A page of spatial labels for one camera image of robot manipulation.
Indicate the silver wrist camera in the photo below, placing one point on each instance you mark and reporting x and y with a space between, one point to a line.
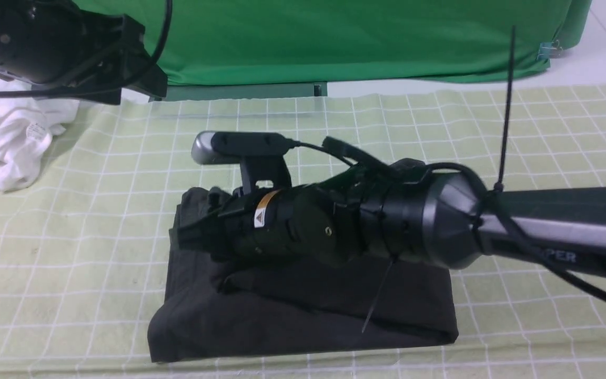
260 156

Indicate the black gripper one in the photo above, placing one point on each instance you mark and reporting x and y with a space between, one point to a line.
89 57

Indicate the black gripper two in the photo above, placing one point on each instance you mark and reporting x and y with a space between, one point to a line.
363 211

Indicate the dark gray long-sleeve top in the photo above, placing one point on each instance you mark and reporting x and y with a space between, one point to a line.
212 309

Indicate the crumpled white garment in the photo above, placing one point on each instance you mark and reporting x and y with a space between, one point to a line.
27 128

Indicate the green backdrop cloth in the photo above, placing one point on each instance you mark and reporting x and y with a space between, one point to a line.
217 43

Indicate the teal binder clip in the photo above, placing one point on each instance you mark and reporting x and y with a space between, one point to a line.
549 50

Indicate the black cable tie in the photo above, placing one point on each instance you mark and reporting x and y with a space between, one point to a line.
505 116

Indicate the light green checked tablecloth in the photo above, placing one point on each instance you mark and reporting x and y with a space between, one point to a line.
83 251

